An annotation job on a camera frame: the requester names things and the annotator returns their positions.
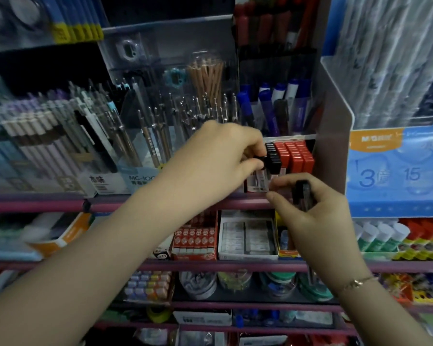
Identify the person's right hand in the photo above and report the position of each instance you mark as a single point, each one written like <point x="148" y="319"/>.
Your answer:
<point x="321" y="226"/>

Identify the person's left hand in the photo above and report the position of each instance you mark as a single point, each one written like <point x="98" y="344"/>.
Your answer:
<point x="205" y="165"/>

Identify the person's left thumb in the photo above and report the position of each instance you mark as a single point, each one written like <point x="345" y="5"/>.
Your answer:
<point x="252" y="168"/>

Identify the person's right thumb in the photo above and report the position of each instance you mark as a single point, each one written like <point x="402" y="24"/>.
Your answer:
<point x="280" y="205"/>

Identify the clear lead case black cap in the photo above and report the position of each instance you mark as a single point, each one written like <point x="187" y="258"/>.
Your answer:
<point x="303" y="194"/>
<point x="262" y="172"/>

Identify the person's left forearm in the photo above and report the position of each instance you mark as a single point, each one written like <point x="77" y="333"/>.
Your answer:
<point x="79" y="270"/>

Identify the person's right forearm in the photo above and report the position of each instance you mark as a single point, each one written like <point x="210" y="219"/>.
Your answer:
<point x="382" y="317"/>

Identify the yellow orange small box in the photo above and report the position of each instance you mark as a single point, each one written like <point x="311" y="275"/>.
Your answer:
<point x="284" y="245"/>

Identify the row of red-capped lead refills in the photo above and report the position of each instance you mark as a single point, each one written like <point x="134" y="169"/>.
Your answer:
<point x="296" y="156"/>

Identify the white box of erasers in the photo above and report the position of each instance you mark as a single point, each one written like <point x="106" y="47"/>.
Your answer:
<point x="247" y="237"/>

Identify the group of blue marker pens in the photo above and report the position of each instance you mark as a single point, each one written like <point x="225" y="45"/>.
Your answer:
<point x="267" y="104"/>

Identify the round clear tub green lid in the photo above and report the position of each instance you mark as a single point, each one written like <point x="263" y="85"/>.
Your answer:
<point x="312" y="290"/>
<point x="278" y="284"/>

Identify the group of silver mechanical pencils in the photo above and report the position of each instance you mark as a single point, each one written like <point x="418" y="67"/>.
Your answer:
<point x="173" y="129"/>

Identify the round clear tub yellow contents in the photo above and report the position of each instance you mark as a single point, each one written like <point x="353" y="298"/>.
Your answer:
<point x="235" y="281"/>

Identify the red box of small erasers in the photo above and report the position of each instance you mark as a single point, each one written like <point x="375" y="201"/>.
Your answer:
<point x="194" y="241"/>

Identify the bundle of wooden pencils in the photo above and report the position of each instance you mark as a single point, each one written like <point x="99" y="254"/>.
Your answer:
<point x="206" y="81"/>

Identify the group of green white glue bottles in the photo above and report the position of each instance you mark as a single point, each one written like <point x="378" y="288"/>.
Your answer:
<point x="380" y="236"/>

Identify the round clear tub grey contents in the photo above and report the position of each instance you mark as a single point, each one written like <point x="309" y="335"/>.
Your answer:
<point x="197" y="284"/>

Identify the blue small items box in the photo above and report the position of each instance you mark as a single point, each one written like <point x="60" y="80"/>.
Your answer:
<point x="256" y="318"/>

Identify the teal sharpener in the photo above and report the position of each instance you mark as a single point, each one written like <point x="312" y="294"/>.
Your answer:
<point x="175" y="77"/>

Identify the blue printed display box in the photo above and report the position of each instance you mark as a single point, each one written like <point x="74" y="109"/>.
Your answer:
<point x="397" y="172"/>

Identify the white labelled box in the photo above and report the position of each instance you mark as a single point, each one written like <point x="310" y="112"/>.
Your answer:
<point x="202" y="318"/>

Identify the group of red yellow glue sticks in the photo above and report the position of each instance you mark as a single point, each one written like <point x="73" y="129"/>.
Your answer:
<point x="424" y="239"/>

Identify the group of red marker pens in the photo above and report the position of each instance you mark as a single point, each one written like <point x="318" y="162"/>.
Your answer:
<point x="274" y="21"/>

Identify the pack of pastel erasers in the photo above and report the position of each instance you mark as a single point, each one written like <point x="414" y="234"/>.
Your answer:
<point x="148" y="286"/>

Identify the clear acrylic display stand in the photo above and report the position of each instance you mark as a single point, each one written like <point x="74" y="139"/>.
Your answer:
<point x="166" y="35"/>

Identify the group of colourful packets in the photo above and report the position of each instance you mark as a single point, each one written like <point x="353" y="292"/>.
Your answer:
<point x="418" y="288"/>

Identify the yellow tape roll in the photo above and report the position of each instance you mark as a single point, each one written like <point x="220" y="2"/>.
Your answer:
<point x="158" y="314"/>

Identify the white hexagonal sharpener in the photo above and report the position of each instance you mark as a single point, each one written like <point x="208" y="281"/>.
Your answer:
<point x="128" y="50"/>

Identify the group of patterned grey pens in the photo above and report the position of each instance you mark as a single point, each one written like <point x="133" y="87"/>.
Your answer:
<point x="389" y="61"/>

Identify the orange white box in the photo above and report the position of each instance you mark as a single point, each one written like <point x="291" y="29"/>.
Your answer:
<point x="63" y="232"/>

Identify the group of pastel gel pens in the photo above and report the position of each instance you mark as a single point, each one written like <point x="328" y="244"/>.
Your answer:
<point x="39" y="140"/>

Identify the row of blue yellow packets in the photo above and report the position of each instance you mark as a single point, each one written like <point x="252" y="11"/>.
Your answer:
<point x="75" y="21"/>

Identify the light blue flat box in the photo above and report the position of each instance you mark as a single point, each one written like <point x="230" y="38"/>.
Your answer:
<point x="10" y="248"/>

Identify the clear blister pack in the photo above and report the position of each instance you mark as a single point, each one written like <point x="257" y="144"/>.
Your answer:
<point x="14" y="21"/>

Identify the purple shelf rail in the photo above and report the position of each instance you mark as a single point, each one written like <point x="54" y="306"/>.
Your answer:
<point x="202" y="327"/>
<point x="238" y="305"/>
<point x="57" y="203"/>
<point x="220" y="265"/>

